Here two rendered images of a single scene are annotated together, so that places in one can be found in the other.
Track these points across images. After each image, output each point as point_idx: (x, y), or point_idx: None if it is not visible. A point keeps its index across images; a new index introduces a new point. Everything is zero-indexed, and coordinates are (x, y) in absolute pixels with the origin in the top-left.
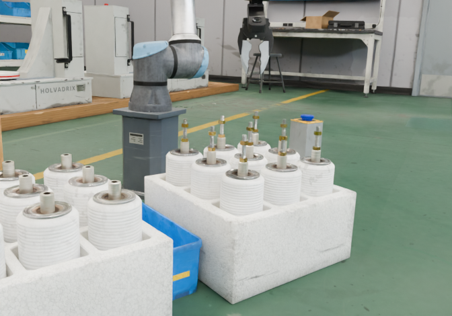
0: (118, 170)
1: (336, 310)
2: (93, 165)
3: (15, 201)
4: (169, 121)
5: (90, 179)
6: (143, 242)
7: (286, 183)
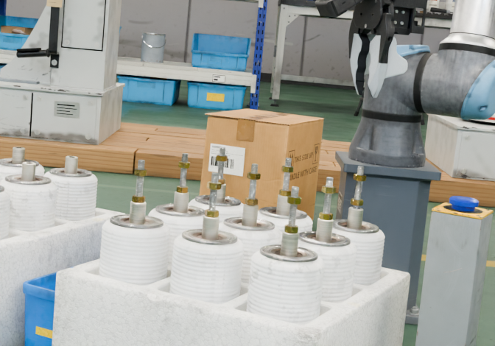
0: (420, 277)
1: None
2: None
3: None
4: (386, 184)
5: (23, 177)
6: None
7: (178, 257)
